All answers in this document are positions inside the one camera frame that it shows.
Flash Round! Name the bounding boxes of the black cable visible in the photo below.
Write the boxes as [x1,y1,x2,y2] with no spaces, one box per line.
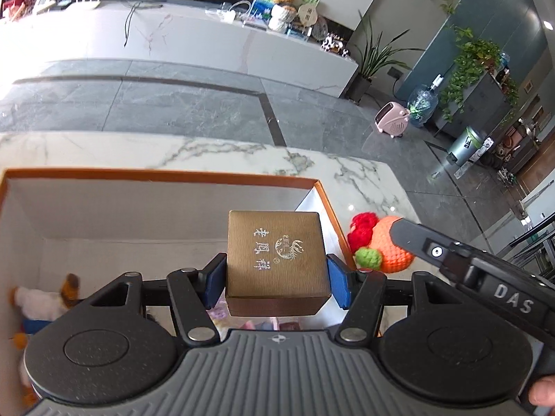
[123,2,163,48]

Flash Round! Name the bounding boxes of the white orange-rimmed storage box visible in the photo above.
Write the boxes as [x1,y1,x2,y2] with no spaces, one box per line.
[0,168,354,404]

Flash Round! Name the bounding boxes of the grey trash can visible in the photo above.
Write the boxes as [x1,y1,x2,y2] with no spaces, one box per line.
[446,125,486,167]

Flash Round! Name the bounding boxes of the blue water bottle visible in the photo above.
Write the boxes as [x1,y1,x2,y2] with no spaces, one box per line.
[408,75,445,128]

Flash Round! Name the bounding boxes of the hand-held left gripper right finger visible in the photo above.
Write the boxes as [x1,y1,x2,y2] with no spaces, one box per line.
[326,253,456,342]

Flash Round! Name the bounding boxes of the round wooden sign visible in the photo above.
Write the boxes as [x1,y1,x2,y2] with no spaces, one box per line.
[297,0,319,27]

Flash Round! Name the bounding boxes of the pink space heater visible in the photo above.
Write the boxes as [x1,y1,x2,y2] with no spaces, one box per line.
[374,101,412,138]

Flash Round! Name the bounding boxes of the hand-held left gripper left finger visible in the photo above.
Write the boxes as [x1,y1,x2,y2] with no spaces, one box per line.
[89,253,228,345]

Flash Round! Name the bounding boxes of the grey cabinet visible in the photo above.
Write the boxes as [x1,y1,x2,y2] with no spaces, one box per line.
[434,71,512,139]

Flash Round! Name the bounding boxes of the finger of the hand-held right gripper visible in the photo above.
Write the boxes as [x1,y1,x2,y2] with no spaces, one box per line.
[390,218,475,289]

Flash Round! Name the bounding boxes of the crochet orange with red flower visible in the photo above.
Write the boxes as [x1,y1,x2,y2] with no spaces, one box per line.
[347,212,416,274]

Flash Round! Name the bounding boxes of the person's right hand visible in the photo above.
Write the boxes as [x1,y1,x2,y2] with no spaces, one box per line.
[529,376,555,408]

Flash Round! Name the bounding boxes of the cow figurines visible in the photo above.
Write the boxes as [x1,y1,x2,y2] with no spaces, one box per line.
[322,37,352,57]

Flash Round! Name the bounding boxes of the white plush toy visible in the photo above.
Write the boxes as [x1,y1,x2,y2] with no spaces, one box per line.
[9,273,81,401]

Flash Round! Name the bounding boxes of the potted plant in black pot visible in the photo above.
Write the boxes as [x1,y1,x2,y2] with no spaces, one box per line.
[344,9,426,105]

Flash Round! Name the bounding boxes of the brown square gift box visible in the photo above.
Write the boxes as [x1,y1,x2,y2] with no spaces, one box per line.
[224,210,334,317]

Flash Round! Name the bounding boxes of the trailing ivy plant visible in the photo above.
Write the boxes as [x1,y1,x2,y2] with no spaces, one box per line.
[438,26,519,124]

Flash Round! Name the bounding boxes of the long white counter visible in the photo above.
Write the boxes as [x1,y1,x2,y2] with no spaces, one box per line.
[0,4,360,98]

